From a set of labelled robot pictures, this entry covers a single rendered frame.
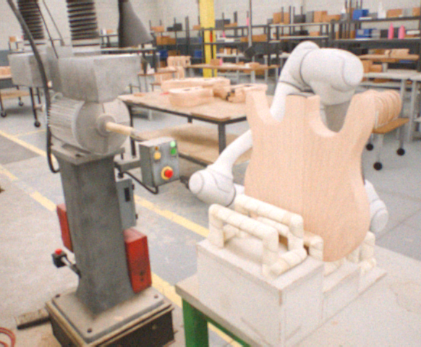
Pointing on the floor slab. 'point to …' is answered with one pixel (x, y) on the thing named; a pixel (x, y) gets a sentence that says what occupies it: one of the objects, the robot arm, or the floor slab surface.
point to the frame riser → (164, 332)
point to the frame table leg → (194, 327)
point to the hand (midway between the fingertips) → (186, 180)
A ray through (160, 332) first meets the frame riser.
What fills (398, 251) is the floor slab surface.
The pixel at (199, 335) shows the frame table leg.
